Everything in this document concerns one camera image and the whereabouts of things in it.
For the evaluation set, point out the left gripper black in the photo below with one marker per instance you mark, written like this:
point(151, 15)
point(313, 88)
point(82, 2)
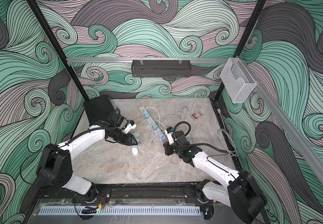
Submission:
point(129, 140)

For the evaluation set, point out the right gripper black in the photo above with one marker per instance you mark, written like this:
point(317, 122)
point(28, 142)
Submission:
point(167, 146)

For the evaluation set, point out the white earbud case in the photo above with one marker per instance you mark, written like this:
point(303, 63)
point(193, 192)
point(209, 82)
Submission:
point(135, 151)

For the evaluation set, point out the light blue usb charger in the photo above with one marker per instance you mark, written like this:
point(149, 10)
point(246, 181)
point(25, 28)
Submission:
point(160, 135)

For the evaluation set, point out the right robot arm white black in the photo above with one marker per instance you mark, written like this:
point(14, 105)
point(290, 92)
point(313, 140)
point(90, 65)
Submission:
point(223, 175)

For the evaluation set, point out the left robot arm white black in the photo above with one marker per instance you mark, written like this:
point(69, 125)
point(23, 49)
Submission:
point(55, 166)

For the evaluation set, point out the white power strip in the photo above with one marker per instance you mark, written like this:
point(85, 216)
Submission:
point(150, 120)

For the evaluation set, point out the small colourful card box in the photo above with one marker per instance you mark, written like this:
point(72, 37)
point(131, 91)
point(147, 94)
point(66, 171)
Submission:
point(197, 115)

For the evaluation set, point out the black metal box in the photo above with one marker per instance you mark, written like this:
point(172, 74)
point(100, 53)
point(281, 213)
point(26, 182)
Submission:
point(98, 110)

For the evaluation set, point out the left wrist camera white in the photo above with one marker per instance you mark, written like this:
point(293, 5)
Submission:
point(130, 125)

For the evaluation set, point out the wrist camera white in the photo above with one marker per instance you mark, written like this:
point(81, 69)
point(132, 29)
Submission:
point(169, 134)
point(130, 125)

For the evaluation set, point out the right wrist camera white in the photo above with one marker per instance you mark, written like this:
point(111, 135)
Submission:
point(169, 134)

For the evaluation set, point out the white slotted cable duct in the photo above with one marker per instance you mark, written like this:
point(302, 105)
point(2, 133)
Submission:
point(121, 210)

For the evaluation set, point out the black wall shelf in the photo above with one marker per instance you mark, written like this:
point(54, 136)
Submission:
point(161, 68)

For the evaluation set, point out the clear mesh wall bin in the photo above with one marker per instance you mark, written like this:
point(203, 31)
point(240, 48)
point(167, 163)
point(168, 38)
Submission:
point(238, 79)

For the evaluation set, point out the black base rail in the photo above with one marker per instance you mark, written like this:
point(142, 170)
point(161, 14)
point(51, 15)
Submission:
point(190, 192)

